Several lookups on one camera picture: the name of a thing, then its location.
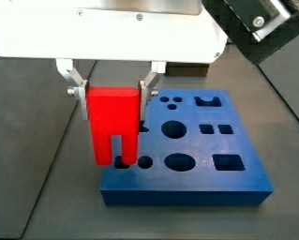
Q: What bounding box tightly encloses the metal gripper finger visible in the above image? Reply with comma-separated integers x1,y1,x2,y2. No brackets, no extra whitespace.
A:
138,62,166,121
54,59,88,121

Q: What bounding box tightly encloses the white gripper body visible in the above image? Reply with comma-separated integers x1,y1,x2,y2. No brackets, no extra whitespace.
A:
0,0,227,63

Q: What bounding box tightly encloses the red square-circle object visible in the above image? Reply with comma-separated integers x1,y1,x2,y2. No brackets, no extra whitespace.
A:
86,86,140,165

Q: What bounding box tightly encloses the black curved fixture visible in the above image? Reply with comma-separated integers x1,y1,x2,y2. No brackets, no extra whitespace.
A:
165,62,209,77

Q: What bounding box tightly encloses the blue shape-sorting block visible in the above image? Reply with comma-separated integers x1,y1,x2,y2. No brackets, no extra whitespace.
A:
100,89,272,206

